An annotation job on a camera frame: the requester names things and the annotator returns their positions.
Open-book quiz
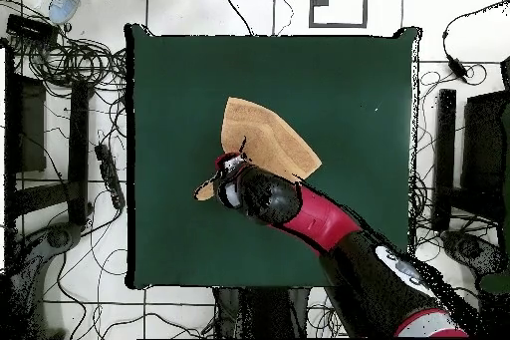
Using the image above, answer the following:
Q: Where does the tan terry towel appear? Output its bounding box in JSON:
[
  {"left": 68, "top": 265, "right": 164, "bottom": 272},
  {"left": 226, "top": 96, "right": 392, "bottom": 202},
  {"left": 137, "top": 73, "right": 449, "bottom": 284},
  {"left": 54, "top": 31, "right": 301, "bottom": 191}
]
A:
[{"left": 193, "top": 96, "right": 323, "bottom": 202}]

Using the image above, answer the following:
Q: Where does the dark green table cloth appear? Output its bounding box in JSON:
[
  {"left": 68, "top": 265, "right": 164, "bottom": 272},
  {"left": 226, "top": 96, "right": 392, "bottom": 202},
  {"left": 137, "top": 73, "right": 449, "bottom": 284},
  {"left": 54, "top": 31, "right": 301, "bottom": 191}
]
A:
[{"left": 123, "top": 23, "right": 422, "bottom": 292}]

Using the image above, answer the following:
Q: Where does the black power strip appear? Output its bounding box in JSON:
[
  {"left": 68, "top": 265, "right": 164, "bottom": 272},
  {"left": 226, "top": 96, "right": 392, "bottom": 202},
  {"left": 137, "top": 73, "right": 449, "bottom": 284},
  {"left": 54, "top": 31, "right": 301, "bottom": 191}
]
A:
[{"left": 94, "top": 143, "right": 127, "bottom": 211}]

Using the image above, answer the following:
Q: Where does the grey stand base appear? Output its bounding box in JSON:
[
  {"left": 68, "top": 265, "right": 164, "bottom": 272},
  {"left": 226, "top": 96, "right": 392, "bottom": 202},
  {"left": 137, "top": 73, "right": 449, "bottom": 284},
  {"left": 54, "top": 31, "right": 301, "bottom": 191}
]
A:
[
  {"left": 439, "top": 229, "right": 507, "bottom": 277},
  {"left": 7, "top": 221, "right": 83, "bottom": 339}
]

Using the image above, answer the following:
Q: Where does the light blue shoe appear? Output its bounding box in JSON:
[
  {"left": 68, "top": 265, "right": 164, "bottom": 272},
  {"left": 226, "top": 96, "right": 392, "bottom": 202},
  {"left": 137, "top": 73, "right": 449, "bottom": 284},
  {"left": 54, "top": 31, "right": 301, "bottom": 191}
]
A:
[{"left": 47, "top": 0, "right": 88, "bottom": 25}]

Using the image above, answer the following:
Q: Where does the black rectangular box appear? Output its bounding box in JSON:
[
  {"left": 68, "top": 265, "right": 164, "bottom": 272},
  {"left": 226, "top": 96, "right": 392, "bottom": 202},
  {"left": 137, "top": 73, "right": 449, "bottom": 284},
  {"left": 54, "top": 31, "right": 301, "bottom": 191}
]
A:
[{"left": 5, "top": 13, "right": 61, "bottom": 45}]

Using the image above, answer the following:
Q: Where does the black power adapter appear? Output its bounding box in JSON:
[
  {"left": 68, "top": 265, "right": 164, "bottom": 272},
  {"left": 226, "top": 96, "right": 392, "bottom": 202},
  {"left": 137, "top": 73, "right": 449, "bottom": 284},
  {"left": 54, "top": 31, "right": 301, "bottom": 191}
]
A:
[{"left": 446, "top": 56, "right": 469, "bottom": 84}]

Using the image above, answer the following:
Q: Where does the dark green fabric bundle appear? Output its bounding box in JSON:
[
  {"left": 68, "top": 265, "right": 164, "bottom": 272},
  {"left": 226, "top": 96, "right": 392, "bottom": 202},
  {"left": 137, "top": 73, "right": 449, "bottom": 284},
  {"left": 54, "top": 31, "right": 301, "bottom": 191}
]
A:
[{"left": 478, "top": 270, "right": 510, "bottom": 296}]

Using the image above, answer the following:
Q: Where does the thick black cable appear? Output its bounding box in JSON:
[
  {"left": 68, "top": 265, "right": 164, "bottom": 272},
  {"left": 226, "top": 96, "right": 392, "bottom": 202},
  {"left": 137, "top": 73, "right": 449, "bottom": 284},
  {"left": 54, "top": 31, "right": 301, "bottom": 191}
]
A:
[{"left": 211, "top": 0, "right": 255, "bottom": 37}]

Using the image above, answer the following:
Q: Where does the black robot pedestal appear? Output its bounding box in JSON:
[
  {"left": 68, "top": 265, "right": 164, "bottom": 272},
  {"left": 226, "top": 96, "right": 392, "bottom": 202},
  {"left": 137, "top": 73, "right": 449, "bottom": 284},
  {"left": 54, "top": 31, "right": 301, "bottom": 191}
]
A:
[{"left": 212, "top": 286, "right": 312, "bottom": 339}]

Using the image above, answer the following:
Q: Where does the thin black cable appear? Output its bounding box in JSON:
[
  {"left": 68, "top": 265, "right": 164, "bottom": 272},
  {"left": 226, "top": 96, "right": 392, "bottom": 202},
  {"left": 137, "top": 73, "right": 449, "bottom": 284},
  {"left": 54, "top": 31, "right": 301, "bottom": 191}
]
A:
[{"left": 276, "top": 0, "right": 295, "bottom": 36}]

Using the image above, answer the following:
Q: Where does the grey square floor frame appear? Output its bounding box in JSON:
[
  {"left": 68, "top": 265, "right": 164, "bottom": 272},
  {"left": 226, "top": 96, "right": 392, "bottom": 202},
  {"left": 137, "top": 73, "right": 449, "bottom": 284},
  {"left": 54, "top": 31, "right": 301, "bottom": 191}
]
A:
[{"left": 308, "top": 0, "right": 369, "bottom": 29}]

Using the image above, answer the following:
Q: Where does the black adapter cable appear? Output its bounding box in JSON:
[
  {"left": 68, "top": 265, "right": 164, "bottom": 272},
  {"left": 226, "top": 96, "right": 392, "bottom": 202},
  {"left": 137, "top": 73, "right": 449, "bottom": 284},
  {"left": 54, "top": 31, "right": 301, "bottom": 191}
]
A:
[{"left": 440, "top": 0, "right": 510, "bottom": 62}]

